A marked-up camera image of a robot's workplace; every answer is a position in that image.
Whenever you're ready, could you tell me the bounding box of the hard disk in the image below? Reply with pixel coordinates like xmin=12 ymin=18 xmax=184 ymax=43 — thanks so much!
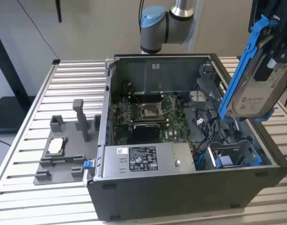
xmin=218 ymin=14 xmax=287 ymax=124

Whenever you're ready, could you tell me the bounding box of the installed blue disk carrier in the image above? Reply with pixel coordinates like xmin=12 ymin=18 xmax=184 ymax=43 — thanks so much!
xmin=214 ymin=152 xmax=263 ymax=170

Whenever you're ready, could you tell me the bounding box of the green motherboard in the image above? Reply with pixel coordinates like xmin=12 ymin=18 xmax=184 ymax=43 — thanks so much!
xmin=110 ymin=93 xmax=196 ymax=146

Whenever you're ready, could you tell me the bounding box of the CPU socket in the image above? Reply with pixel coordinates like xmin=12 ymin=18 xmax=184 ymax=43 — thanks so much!
xmin=137 ymin=101 xmax=165 ymax=119

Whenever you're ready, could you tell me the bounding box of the black graphics card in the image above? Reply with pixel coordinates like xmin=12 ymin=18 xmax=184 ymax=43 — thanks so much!
xmin=115 ymin=120 xmax=170 ymax=144

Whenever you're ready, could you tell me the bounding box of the black open PC case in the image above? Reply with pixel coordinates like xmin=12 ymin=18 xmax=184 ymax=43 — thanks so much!
xmin=83 ymin=53 xmax=287 ymax=222

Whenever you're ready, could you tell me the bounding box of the silver power supply unit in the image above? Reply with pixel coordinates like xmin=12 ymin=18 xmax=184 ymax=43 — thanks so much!
xmin=101 ymin=142 xmax=197 ymax=180

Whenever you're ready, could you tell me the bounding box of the black hanging antenna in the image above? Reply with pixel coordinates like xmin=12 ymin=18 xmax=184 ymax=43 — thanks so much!
xmin=55 ymin=0 xmax=63 ymax=23

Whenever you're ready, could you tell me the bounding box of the blue case latch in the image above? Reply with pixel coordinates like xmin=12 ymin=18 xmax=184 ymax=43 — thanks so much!
xmin=83 ymin=159 xmax=95 ymax=171

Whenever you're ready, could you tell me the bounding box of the grey parts rack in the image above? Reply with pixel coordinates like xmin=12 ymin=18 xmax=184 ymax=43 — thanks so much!
xmin=33 ymin=99 xmax=102 ymax=187

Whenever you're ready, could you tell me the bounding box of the silver CPU chip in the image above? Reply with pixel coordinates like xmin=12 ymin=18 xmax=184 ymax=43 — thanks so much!
xmin=46 ymin=138 xmax=65 ymax=155

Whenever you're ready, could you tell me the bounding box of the black monitor stand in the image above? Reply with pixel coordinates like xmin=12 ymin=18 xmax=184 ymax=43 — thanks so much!
xmin=0 ymin=25 xmax=34 ymax=135

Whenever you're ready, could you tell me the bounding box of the black wire with white tag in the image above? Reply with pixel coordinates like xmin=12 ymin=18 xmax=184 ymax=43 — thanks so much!
xmin=191 ymin=116 xmax=213 ymax=128

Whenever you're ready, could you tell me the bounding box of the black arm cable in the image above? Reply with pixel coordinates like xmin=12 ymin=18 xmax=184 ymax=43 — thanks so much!
xmin=138 ymin=0 xmax=145 ymax=24

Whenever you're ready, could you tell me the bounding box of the blue data wire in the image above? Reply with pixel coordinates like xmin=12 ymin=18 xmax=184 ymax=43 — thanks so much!
xmin=195 ymin=151 xmax=206 ymax=170

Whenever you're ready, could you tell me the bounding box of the thin black wall cable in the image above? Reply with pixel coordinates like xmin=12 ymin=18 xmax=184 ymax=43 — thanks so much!
xmin=16 ymin=0 xmax=61 ymax=62

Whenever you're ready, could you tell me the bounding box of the black floor cable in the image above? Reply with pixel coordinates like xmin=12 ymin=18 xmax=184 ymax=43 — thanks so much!
xmin=0 ymin=134 xmax=12 ymax=147

